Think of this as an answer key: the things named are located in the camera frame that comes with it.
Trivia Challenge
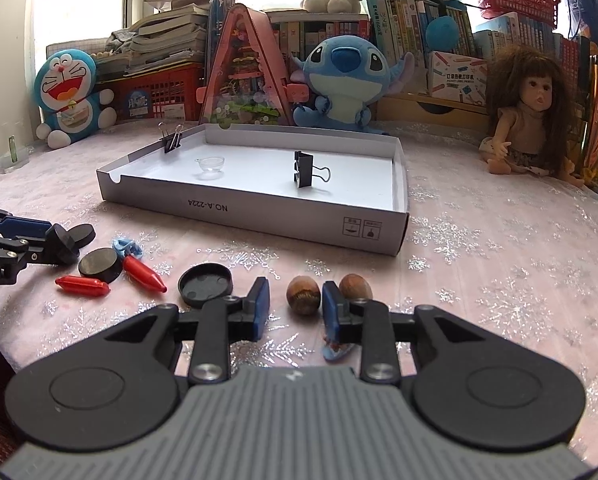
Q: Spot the blue robot cat plush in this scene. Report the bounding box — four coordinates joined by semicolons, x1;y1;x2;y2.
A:
32;48;118;150

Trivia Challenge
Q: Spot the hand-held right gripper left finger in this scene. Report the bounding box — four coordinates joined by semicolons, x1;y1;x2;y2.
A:
82;276;271;386

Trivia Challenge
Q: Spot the brown-haired baby doll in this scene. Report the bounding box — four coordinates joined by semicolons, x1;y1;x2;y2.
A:
478;43;588;189

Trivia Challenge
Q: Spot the red torpedo-shaped float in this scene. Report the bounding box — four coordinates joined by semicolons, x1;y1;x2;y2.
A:
122;255;168;295

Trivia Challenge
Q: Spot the blue plastic ring clip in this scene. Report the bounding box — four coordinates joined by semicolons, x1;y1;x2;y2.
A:
111;236;144;259

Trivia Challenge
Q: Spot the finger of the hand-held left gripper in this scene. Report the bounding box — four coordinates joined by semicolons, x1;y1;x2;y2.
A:
0;233;55;267
0;199;53;241

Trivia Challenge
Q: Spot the pink snowflake tablecloth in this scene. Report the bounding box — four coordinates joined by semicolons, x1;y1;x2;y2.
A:
0;119;598;463

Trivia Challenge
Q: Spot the stack of lying books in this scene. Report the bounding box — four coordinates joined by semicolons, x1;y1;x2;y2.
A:
95;0;216;80

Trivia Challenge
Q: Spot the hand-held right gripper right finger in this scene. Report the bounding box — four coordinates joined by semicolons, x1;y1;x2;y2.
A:
322;281;514;386

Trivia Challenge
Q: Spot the small black binder clip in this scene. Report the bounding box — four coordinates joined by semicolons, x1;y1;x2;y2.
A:
158;122;185;154

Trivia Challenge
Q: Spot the grey crumpled cloth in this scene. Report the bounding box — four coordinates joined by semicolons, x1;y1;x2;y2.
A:
109;29;141;53

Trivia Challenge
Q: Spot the red plastic crate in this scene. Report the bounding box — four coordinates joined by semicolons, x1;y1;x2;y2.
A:
98;62;206;124

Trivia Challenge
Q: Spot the clear small plastic cup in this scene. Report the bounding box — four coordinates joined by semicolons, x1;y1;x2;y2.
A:
195;157;226;177

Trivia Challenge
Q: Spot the row of standing books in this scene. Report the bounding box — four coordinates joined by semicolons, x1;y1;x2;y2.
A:
268;0;592;111

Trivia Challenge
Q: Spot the large black binder clip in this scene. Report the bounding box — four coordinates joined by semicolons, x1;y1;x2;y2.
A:
293;150;331;191

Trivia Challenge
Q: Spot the black round puck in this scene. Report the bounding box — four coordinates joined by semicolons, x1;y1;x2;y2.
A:
46;223;81;266
78;248;125;284
72;224;96;250

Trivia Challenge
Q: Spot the pink triangular miniature house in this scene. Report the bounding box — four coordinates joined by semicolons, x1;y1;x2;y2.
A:
198;3;308;129

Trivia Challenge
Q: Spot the black round lid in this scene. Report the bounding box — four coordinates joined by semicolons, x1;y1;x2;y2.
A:
178;263;233;310

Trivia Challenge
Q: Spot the small blue brown figurine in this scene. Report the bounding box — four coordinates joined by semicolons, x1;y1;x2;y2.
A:
322;332;361;364

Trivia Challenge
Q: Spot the blue alien plush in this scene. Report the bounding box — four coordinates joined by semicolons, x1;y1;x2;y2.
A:
289;34;416;134

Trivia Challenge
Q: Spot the black cable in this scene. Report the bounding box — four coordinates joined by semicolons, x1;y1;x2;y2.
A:
521;0;582;41

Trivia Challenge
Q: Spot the wooden drawer box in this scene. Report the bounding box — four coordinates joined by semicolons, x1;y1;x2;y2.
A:
376;92;490;132

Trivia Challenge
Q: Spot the white cardboard box tray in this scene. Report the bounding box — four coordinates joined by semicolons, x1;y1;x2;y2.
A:
96;123;410;257

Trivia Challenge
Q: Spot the white printed cardboard box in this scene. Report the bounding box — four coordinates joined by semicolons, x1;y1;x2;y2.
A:
427;51;490;107

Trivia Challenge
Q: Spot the red small cap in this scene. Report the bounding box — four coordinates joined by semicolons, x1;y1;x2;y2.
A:
54;275;111;300

